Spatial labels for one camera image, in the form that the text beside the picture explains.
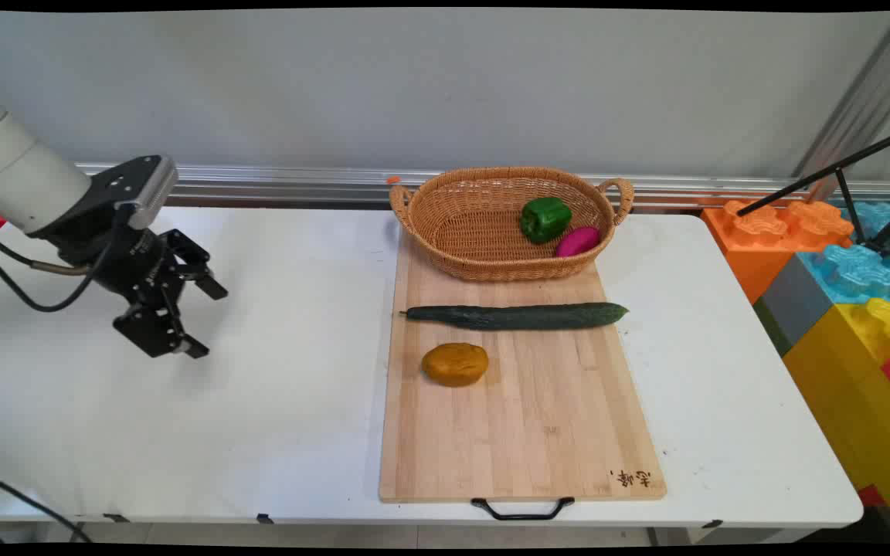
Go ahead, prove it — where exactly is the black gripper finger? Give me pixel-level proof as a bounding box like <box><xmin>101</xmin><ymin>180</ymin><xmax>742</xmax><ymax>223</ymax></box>
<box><xmin>113</xmin><ymin>300</ymin><xmax>211</xmax><ymax>360</ymax></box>
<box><xmin>162</xmin><ymin>229</ymin><xmax>229</xmax><ymax>301</ymax></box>

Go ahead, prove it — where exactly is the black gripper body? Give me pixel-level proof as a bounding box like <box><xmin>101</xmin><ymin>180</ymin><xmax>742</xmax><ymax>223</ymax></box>
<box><xmin>93</xmin><ymin>228</ymin><xmax>185</xmax><ymax>311</ymax></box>

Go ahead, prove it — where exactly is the orange-brown potato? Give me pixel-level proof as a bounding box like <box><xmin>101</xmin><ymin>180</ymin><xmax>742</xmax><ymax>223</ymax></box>
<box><xmin>421</xmin><ymin>342</ymin><xmax>490</xmax><ymax>388</ymax></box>

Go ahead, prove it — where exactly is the woven wicker basket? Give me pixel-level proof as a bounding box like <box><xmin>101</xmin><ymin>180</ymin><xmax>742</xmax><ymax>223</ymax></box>
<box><xmin>389</xmin><ymin>166</ymin><xmax>636</xmax><ymax>283</ymax></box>

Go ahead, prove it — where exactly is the long dark green cucumber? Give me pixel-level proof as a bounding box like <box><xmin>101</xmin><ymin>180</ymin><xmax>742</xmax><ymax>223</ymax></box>
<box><xmin>400</xmin><ymin>302</ymin><xmax>630</xmax><ymax>332</ymax></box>

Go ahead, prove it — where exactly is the green bell pepper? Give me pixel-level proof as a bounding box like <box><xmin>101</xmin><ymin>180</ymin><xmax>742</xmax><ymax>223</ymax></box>
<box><xmin>520</xmin><ymin>197</ymin><xmax>573</xmax><ymax>245</ymax></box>

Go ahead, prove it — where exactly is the wooden cutting board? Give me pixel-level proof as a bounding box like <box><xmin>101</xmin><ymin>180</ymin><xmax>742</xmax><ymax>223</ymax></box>
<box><xmin>379</xmin><ymin>228</ymin><xmax>668</xmax><ymax>504</ymax></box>

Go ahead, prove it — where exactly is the magenta sweet potato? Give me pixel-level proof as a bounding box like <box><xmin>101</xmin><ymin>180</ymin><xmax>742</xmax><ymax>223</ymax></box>
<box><xmin>555</xmin><ymin>226</ymin><xmax>602</xmax><ymax>258</ymax></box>

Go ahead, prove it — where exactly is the orange giant toy block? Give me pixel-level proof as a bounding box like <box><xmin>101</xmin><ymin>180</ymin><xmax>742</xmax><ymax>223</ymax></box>
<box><xmin>701</xmin><ymin>198</ymin><xmax>856</xmax><ymax>304</ymax></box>

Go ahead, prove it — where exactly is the grey giant toy block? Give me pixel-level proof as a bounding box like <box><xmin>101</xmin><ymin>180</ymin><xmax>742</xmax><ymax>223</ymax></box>
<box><xmin>752</xmin><ymin>254</ymin><xmax>837</xmax><ymax>358</ymax></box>

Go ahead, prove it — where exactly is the black tripod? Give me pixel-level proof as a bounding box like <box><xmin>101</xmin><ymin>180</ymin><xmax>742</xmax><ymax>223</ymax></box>
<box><xmin>736</xmin><ymin>124</ymin><xmax>890</xmax><ymax>260</ymax></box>

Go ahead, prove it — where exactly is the blue giant toy block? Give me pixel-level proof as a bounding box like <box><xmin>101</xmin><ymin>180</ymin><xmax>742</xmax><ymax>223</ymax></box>
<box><xmin>797</xmin><ymin>201</ymin><xmax>890</xmax><ymax>304</ymax></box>

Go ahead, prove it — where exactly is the yellow giant toy block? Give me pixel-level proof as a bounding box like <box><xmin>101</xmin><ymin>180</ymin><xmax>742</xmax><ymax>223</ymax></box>
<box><xmin>783</xmin><ymin>297</ymin><xmax>890</xmax><ymax>543</ymax></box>

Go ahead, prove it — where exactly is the black cable with metal plug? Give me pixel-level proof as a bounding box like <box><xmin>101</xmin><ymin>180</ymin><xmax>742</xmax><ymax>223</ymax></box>
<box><xmin>0</xmin><ymin>225</ymin><xmax>98</xmax><ymax>278</ymax></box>

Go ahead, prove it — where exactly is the thin black camera cable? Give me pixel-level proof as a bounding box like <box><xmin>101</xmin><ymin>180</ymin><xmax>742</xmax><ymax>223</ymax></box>
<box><xmin>0</xmin><ymin>224</ymin><xmax>118</xmax><ymax>314</ymax></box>

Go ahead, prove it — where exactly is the aluminium rail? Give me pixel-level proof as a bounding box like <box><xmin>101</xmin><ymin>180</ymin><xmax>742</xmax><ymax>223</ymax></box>
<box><xmin>74</xmin><ymin>161</ymin><xmax>890</xmax><ymax>211</ymax></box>

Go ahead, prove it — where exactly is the black floor cable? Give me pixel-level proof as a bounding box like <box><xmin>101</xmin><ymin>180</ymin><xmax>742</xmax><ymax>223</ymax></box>
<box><xmin>0</xmin><ymin>466</ymin><xmax>93</xmax><ymax>544</ymax></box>

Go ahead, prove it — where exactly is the black cutting board handle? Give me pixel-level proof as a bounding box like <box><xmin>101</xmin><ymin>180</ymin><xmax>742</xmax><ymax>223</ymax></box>
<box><xmin>470</xmin><ymin>497</ymin><xmax>576</xmax><ymax>522</ymax></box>

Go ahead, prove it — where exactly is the slanted aluminium post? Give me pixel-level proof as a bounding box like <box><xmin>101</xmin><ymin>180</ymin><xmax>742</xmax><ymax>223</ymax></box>
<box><xmin>793</xmin><ymin>11</ymin><xmax>890</xmax><ymax>183</ymax></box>

